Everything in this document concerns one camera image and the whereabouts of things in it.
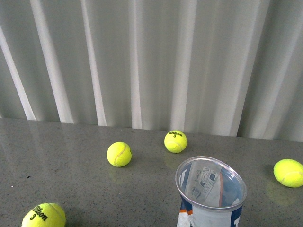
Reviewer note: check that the Wilson tennis ball can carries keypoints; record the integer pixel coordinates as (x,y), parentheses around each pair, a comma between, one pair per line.
(212,193)

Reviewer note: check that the Wilson 3 tennis ball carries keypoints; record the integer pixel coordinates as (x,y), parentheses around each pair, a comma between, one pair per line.
(175,141)

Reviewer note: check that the far left tennis ball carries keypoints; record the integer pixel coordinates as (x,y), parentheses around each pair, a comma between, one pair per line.
(119,154)

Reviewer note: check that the plain centre tennis ball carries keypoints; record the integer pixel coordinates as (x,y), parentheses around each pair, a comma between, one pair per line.
(289,173)

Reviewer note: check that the white pleated curtain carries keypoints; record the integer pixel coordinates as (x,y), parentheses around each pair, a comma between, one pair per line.
(220,67)

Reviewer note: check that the near left Wilson ball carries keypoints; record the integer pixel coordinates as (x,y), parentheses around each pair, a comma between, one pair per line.
(45,215)

